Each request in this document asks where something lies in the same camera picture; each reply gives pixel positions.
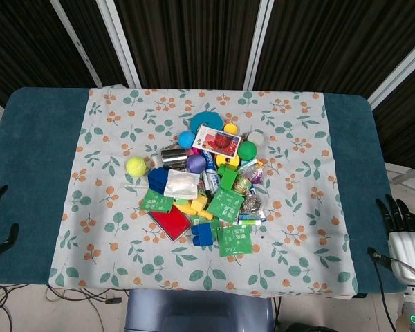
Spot floral leaf print tablecloth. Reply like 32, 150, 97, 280
48, 86, 360, 300

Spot yellow rubber toy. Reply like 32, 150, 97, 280
172, 202, 214, 219

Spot teal table cover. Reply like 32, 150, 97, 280
0, 86, 407, 295

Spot white card box red picture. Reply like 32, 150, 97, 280
192, 124, 243, 156

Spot green ball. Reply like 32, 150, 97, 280
237, 141, 258, 160

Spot white plastic pouch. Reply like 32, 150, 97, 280
163, 169, 201, 199

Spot clear plastic bag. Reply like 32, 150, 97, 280
238, 158, 266, 184

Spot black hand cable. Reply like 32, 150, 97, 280
372, 254, 415, 332

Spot shiny metal cup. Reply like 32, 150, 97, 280
160, 148, 188, 171

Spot teal foam ring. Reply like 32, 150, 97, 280
189, 109, 224, 134

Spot white round lid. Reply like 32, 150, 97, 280
247, 131, 266, 148

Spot blue grid block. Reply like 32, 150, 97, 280
147, 167, 169, 198

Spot yellow plastic toy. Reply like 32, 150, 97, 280
214, 154, 241, 169

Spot green tea sachet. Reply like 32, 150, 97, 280
205, 186, 246, 223
216, 225, 254, 257
139, 189, 174, 212

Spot large green building brick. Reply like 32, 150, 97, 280
217, 164, 239, 191

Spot red stamp pad case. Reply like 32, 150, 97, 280
147, 204, 191, 243

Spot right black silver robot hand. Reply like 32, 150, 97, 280
367, 194, 415, 286

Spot yellow tennis ball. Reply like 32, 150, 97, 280
125, 156, 149, 178

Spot yellow foam cube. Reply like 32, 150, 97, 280
190, 195, 208, 212

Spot light blue ball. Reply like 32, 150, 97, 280
178, 130, 198, 149

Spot blue building brick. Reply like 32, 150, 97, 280
190, 223, 219, 247

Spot clear plastic container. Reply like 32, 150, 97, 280
242, 192, 264, 214

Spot purple fabric ball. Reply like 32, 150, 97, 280
185, 154, 208, 175

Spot blue white tube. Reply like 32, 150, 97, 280
202, 151, 222, 194

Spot floor cables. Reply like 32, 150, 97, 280
0, 283, 129, 332

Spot small green tin can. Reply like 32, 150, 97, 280
232, 174, 252, 193

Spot white partition frame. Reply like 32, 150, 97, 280
96, 0, 141, 88
50, 0, 103, 87
366, 34, 415, 109
240, 0, 276, 91

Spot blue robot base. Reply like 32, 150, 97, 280
126, 289, 276, 332

